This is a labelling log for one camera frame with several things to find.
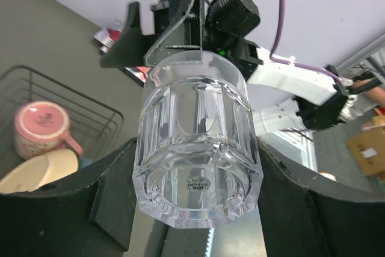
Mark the black wire dish rack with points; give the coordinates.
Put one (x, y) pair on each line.
(95, 125)

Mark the person in grey shirt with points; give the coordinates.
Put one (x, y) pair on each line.
(369, 89)

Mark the pink glass mug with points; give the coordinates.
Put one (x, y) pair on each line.
(40, 127)

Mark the clear drinking glass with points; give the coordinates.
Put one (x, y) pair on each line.
(197, 162)

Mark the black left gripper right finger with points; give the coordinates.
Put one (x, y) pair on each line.
(306, 214)

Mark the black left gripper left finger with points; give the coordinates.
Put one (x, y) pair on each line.
(87, 213)

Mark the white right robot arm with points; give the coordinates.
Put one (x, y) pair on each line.
(208, 44)

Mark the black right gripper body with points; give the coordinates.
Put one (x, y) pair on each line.
(192, 19)

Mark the illustrated red castle book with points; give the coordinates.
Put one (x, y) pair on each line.
(107, 36)

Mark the brown cardboard boxes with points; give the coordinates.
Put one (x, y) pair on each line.
(367, 148)

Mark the teal scalloped plate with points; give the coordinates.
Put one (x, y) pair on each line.
(83, 162)

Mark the orange floral plate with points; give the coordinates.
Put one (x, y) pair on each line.
(39, 171)

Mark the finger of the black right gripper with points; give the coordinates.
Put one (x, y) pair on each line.
(180, 34)
(132, 45)

